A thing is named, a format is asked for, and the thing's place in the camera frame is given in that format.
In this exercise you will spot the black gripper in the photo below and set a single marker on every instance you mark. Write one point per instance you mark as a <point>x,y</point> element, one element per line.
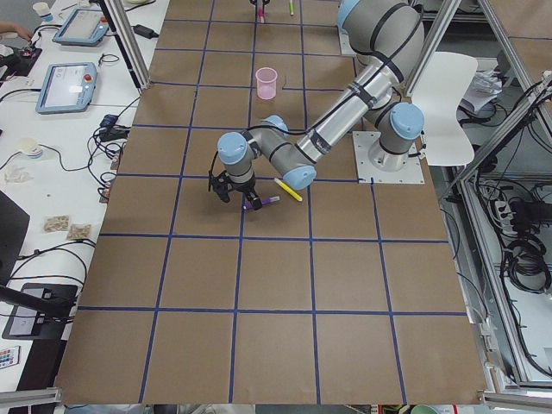
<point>242,187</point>

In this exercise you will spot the purple pen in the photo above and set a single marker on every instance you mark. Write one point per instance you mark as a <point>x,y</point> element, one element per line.
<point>271,200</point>

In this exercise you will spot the pink pen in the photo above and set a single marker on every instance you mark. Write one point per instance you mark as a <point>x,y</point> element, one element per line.
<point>261,14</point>

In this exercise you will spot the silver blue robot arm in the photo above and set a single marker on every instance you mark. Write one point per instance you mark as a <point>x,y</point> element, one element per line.
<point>387,38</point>

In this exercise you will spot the pink plastic cup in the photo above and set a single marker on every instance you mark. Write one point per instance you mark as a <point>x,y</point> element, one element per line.
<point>266,81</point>

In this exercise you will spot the white paper cup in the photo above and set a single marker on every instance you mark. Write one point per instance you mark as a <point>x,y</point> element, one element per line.
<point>42,9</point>

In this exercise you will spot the person hand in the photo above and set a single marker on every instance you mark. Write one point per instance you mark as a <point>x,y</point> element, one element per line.
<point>7,27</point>

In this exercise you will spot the yellow highlighter pen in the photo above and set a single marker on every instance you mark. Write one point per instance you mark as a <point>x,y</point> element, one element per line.
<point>288,189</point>

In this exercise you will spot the right snack bag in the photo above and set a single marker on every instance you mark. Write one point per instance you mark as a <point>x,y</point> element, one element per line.
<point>79,232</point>

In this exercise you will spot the snack bag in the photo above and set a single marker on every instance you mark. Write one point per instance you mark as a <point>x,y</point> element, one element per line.
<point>79,232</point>
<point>56,223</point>

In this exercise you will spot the left snack bag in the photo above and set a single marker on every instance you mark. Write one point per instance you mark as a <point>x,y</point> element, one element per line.
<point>56,223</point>

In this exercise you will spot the black power adapter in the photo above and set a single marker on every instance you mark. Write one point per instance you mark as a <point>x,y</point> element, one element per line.
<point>145,32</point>

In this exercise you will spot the white plastic chair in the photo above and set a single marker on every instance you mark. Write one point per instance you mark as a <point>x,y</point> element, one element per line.
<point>438,94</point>

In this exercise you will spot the near blue teach pendant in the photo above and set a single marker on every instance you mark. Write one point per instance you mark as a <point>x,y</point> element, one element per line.
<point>67,88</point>

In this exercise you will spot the blue teach pendant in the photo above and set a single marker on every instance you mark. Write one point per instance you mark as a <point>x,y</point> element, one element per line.
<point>83,27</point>
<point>67,88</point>

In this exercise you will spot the black monitor stand base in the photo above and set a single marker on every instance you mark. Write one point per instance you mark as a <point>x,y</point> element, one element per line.
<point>40,311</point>

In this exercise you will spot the black monitor edge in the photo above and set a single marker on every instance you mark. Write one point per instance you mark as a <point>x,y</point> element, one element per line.
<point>14,226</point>

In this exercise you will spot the crumpled white tissue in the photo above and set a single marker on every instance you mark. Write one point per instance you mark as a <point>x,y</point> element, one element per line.
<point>17,175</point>

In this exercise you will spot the far blue teach pendant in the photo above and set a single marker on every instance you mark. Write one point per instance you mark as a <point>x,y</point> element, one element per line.
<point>83,27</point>

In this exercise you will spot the stack of papers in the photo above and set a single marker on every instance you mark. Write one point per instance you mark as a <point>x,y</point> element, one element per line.
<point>484,87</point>

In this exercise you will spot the black circuit board device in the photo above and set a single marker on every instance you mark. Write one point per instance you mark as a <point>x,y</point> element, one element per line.
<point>20,62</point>

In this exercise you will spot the colourful remote control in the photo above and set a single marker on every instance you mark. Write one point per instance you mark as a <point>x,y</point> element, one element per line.
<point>10,357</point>

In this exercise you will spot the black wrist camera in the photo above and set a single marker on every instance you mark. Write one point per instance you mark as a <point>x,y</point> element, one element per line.
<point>221,185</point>

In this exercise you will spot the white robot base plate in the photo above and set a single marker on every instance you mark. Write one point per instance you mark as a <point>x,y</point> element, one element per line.
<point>375,166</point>

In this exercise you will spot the blue black cable connector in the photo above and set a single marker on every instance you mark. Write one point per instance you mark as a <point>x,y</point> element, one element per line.
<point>110,130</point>

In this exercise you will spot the aluminium frame post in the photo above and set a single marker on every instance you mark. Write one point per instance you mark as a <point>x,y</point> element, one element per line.
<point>120,26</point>

